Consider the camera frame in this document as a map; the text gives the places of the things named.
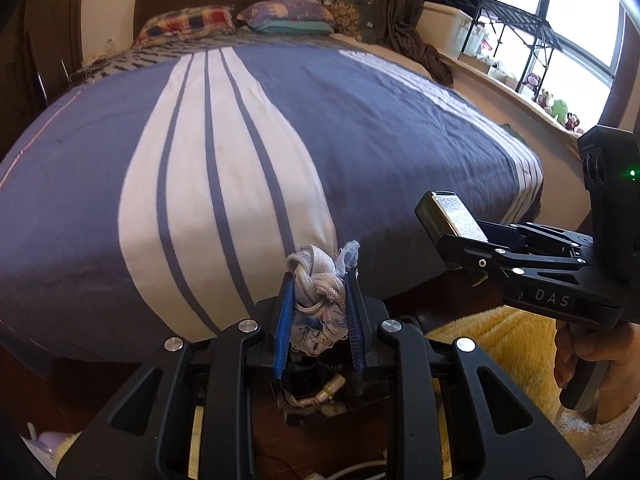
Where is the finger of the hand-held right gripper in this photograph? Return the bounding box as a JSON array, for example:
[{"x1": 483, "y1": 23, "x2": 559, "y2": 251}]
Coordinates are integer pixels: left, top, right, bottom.
[
  {"x1": 475, "y1": 219, "x2": 597, "y2": 257},
  {"x1": 436, "y1": 235, "x2": 597, "y2": 288}
]

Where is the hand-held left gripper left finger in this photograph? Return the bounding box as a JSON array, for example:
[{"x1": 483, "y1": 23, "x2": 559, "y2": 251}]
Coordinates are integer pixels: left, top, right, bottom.
[{"x1": 56, "y1": 271, "x2": 297, "y2": 480}]

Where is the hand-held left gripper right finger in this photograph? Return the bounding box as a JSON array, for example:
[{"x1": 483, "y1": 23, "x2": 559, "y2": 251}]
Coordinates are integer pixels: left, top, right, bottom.
[{"x1": 345, "y1": 267, "x2": 586, "y2": 480}]

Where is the knotted white cloth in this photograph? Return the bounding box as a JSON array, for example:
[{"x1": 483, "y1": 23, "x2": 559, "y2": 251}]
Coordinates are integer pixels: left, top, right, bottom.
[{"x1": 285, "y1": 240, "x2": 362, "y2": 358}]

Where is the small dark box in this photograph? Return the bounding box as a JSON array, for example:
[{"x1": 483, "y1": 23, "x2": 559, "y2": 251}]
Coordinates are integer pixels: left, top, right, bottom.
[{"x1": 414, "y1": 190, "x2": 489, "y2": 252}]

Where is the person's right hand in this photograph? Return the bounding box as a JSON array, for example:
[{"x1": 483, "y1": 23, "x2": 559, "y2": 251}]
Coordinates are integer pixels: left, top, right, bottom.
[{"x1": 553, "y1": 317, "x2": 640, "y2": 423}]

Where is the blue and white striped duvet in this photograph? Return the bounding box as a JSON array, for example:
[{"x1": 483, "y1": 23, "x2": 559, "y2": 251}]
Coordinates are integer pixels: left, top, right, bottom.
[{"x1": 0, "y1": 35, "x2": 544, "y2": 362}]

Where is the black metal rack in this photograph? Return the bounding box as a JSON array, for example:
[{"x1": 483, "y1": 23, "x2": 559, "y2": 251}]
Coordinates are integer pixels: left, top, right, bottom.
[{"x1": 459, "y1": 0, "x2": 569, "y2": 97}]

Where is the white storage box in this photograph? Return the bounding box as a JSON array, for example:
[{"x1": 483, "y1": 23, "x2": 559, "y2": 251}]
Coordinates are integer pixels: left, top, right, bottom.
[{"x1": 422, "y1": 1, "x2": 474, "y2": 59}]

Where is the dark brown curtain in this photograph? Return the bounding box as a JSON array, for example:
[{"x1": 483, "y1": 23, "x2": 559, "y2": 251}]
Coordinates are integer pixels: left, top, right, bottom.
[{"x1": 344, "y1": 0, "x2": 454, "y2": 87}]

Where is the lilac plastic object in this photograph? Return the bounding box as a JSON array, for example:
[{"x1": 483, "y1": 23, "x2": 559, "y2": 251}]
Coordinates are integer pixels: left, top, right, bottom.
[{"x1": 22, "y1": 422, "x2": 77, "y2": 462}]

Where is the brown patterned cushion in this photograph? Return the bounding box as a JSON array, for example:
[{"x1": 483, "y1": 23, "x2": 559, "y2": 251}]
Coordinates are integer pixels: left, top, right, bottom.
[{"x1": 325, "y1": 0, "x2": 377, "y2": 37}]

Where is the teal pillow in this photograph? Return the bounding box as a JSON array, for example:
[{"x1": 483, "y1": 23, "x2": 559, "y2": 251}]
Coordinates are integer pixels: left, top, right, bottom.
[{"x1": 255, "y1": 21, "x2": 335, "y2": 36}]

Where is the purple patterned pillow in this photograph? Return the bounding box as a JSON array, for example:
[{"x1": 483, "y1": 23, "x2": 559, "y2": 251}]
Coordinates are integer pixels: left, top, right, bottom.
[{"x1": 237, "y1": 0, "x2": 337, "y2": 31}]

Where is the plaid pillow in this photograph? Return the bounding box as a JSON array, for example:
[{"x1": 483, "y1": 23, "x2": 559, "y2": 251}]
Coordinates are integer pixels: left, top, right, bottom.
[{"x1": 132, "y1": 4, "x2": 237, "y2": 49}]

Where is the white cable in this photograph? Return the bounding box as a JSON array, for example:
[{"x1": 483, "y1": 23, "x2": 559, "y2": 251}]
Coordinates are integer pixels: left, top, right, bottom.
[{"x1": 300, "y1": 454, "x2": 389, "y2": 480}]

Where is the metal chair frame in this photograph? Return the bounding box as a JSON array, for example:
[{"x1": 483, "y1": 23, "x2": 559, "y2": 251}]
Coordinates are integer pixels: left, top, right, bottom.
[{"x1": 24, "y1": 30, "x2": 74, "y2": 107}]

